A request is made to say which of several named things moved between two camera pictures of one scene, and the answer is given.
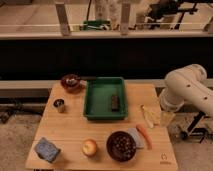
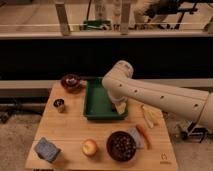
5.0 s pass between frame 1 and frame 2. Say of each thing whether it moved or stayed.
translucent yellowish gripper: moved
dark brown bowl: stayed
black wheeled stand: stayed
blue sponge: stayed
